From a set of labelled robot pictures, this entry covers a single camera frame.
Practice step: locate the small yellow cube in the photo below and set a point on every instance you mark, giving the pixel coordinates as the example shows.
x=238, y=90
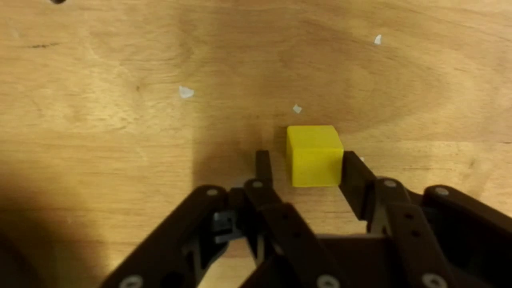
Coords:
x=314, y=154

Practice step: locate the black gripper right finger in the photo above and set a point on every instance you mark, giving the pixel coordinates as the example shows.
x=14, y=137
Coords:
x=438, y=239

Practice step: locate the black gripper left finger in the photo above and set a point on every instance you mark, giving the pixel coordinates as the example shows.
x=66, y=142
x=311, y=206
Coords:
x=183, y=247

